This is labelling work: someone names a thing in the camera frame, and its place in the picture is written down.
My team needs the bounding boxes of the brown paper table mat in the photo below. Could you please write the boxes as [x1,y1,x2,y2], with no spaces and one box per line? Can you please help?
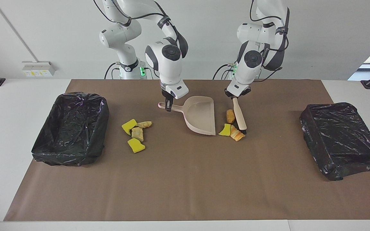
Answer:
[4,79,370,222]

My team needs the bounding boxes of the beige plastic dustpan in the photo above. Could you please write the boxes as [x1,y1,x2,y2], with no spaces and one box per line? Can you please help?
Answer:
[158,96,216,136]

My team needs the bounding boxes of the white wall socket box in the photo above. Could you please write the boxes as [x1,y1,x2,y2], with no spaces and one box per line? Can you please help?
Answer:
[22,61,56,77]

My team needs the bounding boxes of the beige handled hand brush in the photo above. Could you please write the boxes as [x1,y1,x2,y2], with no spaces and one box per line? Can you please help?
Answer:
[232,97,248,134]

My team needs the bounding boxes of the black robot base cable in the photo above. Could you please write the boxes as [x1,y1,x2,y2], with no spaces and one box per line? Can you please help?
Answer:
[104,63,121,80]
[212,63,237,80]

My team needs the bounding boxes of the black bag lined bin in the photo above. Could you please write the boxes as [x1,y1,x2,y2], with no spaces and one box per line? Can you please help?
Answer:
[299,103,370,181]
[31,92,110,167]

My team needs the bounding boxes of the sliced bread loaf piece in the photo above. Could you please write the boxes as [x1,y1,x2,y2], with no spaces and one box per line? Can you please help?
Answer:
[230,125,246,141]

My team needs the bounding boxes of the square beige bread chunk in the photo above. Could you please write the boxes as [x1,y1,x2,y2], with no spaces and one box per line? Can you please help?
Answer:
[131,127,144,142]

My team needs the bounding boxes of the white wall cable duct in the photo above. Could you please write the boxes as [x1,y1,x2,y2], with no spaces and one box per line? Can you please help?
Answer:
[0,0,33,63]

